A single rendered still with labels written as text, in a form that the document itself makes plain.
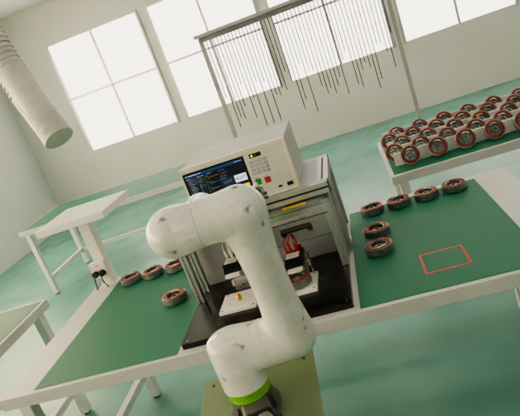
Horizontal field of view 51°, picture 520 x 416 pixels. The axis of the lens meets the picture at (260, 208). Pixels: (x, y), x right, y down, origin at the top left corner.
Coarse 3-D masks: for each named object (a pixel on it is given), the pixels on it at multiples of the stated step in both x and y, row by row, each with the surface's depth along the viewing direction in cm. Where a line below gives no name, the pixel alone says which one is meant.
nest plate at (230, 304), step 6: (234, 294) 220; (240, 294) 218; (246, 294) 216; (252, 294) 214; (228, 300) 216; (234, 300) 214; (240, 300) 212; (246, 300) 210; (252, 300) 209; (222, 306) 213; (228, 306) 211; (234, 306) 209; (240, 306) 207; (246, 306) 206; (252, 306) 205; (222, 312) 208; (228, 312) 207; (234, 312) 207
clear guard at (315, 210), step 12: (288, 204) 210; (312, 204) 200; (324, 204) 195; (276, 216) 201; (288, 216) 196; (300, 216) 192; (312, 216) 188; (324, 216) 187; (276, 228) 191; (324, 228) 185; (276, 240) 189; (288, 240) 187; (300, 240) 186
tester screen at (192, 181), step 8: (240, 160) 208; (216, 168) 211; (224, 168) 210; (232, 168) 210; (240, 168) 209; (192, 176) 213; (200, 176) 212; (208, 176) 212; (216, 176) 212; (224, 176) 211; (192, 184) 214; (200, 184) 213; (208, 184) 213; (216, 184) 213; (232, 184) 212; (192, 192) 215; (208, 192) 214
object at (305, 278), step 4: (296, 272) 210; (300, 272) 209; (304, 272) 208; (308, 272) 206; (292, 276) 210; (296, 276) 211; (300, 276) 210; (304, 276) 204; (308, 276) 204; (292, 280) 207; (296, 280) 203; (300, 280) 203; (304, 280) 203; (308, 280) 204; (292, 284) 203; (296, 284) 203; (300, 284) 202; (304, 284) 203; (308, 284) 204; (296, 288) 203
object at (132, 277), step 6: (168, 264) 283; (174, 264) 279; (180, 264) 278; (144, 270) 286; (150, 270) 287; (156, 270) 281; (162, 270) 283; (168, 270) 278; (174, 270) 277; (180, 270) 278; (126, 276) 290; (132, 276) 288; (138, 276) 285; (144, 276) 281; (150, 276) 280; (156, 276) 280; (126, 282) 283; (132, 282) 283
